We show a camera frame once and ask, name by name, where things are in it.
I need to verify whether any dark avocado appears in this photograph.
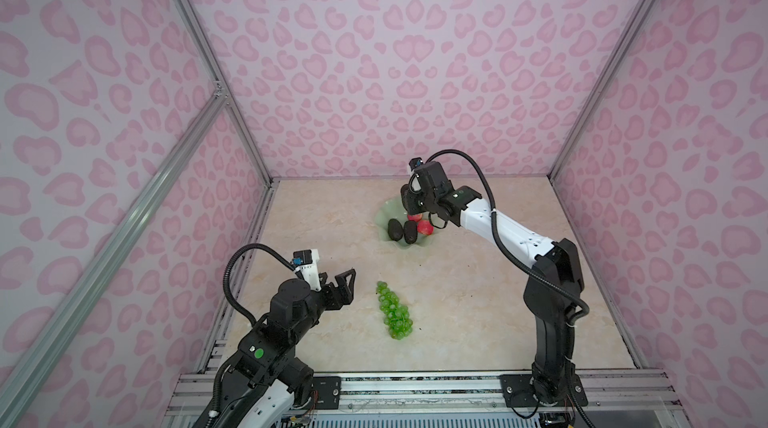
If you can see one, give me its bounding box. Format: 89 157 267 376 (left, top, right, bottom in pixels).
387 219 404 242
403 220 419 245

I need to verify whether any green fake grape bunch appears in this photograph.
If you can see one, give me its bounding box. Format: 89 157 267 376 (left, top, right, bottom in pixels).
376 281 413 340

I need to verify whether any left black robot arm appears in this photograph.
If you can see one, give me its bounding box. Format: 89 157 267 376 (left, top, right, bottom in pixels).
194 269 356 427

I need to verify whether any light green wavy fruit bowl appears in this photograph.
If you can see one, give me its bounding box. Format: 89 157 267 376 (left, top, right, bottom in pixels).
373 197 437 249

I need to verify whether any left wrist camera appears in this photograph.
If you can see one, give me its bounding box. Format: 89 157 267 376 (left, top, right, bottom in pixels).
292 249 321 292

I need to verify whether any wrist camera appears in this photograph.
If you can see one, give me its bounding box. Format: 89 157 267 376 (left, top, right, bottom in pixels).
292 249 321 292
408 157 423 170

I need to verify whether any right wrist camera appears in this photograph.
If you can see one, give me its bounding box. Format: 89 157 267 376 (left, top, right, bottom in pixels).
408 157 423 170

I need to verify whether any left black cable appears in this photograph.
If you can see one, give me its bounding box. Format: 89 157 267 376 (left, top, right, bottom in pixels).
222 243 296 327

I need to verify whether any black cable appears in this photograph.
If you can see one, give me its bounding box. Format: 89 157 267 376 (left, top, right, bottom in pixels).
423 148 591 326
222 243 296 327

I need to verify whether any right black cable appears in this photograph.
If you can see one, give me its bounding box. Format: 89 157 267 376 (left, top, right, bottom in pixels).
423 148 591 326

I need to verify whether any aluminium frame diagonal bar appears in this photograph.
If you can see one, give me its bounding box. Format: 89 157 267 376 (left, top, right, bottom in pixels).
1 94 227 427

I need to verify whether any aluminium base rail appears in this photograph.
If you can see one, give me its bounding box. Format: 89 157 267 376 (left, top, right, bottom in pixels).
161 367 688 428

